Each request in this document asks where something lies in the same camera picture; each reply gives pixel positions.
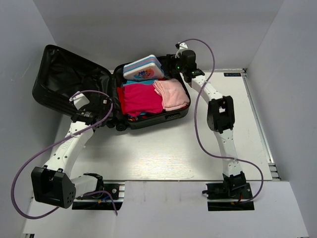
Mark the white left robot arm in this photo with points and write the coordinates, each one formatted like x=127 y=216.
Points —
x=51 y=183

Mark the teal shirt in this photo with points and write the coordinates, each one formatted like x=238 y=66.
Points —
x=146 y=82

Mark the magenta garment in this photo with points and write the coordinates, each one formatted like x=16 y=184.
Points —
x=141 y=98

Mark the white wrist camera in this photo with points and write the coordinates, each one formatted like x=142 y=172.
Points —
x=181 y=47
x=79 y=100

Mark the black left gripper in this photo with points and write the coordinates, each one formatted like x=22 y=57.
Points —
x=84 y=107

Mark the black hard-shell suitcase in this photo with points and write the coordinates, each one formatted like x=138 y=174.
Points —
x=63 y=73

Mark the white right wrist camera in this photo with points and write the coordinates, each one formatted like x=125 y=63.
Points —
x=181 y=47

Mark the first aid tin box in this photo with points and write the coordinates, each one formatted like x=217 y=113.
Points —
x=143 y=69

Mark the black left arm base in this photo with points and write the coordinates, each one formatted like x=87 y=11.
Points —
x=113 y=198

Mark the pink towel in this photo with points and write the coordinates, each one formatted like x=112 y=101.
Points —
x=173 y=94

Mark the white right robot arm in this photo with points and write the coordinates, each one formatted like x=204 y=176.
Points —
x=220 y=116

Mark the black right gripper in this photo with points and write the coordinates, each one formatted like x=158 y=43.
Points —
x=170 y=59

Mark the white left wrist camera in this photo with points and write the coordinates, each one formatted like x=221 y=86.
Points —
x=79 y=100

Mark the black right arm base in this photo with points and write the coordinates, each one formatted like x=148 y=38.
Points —
x=220 y=198

